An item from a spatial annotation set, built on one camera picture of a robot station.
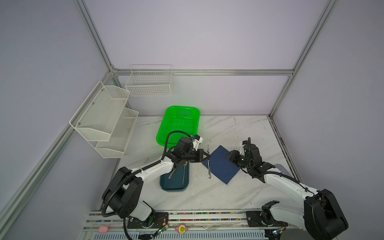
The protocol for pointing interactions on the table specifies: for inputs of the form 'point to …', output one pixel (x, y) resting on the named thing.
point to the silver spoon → (184, 164)
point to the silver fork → (172, 173)
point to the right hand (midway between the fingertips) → (225, 154)
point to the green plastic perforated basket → (185, 118)
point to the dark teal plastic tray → (177, 180)
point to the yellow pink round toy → (181, 229)
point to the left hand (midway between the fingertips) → (209, 157)
